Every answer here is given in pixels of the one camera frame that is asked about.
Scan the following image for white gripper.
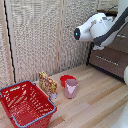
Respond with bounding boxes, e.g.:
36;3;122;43
92;44;105;52

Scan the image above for brown wooden drawer cabinet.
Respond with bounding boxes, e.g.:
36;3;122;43
85;9;128;83

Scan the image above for red bowl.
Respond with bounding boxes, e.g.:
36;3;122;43
59;74;78;89

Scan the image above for pink cup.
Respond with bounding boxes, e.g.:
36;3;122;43
63;78;80;100

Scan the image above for red plastic shopping basket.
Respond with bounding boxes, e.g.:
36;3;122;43
0;79;58;128

